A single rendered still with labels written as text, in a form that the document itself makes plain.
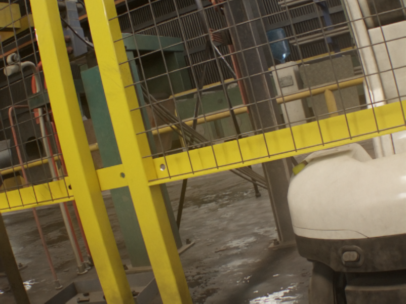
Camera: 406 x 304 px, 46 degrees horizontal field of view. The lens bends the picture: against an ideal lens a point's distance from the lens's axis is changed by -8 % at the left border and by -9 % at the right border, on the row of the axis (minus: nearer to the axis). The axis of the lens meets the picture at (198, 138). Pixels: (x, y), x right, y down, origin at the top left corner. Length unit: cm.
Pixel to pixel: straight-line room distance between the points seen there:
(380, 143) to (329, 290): 46
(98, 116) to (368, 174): 128
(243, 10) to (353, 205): 107
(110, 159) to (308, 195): 114
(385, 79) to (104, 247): 83
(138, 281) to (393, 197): 113
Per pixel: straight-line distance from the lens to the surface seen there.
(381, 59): 138
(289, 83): 693
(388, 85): 138
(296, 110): 695
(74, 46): 209
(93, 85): 193
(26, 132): 1030
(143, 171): 108
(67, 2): 215
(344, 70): 665
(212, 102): 1064
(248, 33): 175
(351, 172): 86
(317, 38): 794
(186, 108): 1090
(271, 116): 173
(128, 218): 193
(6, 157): 1144
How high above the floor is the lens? 49
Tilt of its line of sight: 2 degrees down
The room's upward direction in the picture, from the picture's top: 14 degrees counter-clockwise
